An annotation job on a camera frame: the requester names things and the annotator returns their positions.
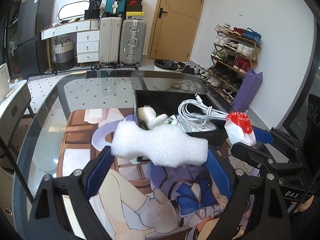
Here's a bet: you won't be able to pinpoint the white dresser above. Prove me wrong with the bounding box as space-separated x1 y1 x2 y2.
41 19 100 68

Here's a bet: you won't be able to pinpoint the black cardboard box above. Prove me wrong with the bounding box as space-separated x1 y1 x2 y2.
134 90 234 167

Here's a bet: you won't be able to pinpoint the printed cartoon desk mat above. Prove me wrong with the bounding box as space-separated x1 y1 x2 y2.
56 107 253 240

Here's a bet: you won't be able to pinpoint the white foam piece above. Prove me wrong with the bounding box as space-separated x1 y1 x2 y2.
111 121 209 167

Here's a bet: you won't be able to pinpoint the white plush toy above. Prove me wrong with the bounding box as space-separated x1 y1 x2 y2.
138 107 173 130

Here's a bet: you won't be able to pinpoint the woven laundry basket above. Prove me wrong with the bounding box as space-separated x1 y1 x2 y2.
53 39 75 72

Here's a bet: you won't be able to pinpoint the dark glass wardrobe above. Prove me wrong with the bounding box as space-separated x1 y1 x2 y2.
4 1 25 78

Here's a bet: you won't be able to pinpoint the white dotted rug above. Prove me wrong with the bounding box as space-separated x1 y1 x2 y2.
26 74 145 120

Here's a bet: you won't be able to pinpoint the grey side cabinet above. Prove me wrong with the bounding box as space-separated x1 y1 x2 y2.
0 81 33 151

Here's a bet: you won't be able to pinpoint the white appliance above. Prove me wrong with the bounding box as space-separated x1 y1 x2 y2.
0 63 11 101

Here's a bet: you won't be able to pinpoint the trash bin with black liner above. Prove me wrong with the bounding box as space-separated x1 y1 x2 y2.
154 59 179 90

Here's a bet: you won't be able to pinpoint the red and white packet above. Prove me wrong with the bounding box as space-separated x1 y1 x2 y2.
224 112 257 147

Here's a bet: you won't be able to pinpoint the white charging cable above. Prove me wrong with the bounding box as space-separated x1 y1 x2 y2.
178 94 229 132

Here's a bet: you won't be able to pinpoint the oval mirror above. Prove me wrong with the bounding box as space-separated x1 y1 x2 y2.
58 1 90 22

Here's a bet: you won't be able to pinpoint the person's right hand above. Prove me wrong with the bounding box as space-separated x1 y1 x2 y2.
298 196 315 213

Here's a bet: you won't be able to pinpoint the wooden shoe rack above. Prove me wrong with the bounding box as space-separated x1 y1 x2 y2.
207 24 262 103

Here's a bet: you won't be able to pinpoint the black bag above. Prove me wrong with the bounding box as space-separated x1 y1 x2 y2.
84 0 103 20

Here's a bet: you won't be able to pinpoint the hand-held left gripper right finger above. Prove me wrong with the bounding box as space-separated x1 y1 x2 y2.
205 148 292 240

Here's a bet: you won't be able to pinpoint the purple bag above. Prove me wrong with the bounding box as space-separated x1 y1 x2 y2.
231 69 263 113

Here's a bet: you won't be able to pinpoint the dark grey refrigerator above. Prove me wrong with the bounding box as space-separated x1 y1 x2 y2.
17 0 54 77

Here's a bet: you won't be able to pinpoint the scattered loose sneakers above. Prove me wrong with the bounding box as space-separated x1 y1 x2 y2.
171 60 209 92

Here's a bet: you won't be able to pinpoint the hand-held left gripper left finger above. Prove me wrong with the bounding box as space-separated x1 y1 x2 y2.
32 145 114 240

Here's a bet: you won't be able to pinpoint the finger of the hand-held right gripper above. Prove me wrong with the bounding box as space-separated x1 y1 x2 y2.
231 142 304 181
252 127 304 156

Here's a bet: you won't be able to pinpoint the rows of racked shoes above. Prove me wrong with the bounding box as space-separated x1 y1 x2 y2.
207 23 262 102

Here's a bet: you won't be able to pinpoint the white suitcase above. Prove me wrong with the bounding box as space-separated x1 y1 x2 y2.
99 17 123 65

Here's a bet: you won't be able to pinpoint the silver suitcase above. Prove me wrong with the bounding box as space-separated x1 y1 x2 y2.
119 19 147 67

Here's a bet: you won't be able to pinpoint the wooden door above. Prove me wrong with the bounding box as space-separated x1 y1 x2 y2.
147 0 209 61

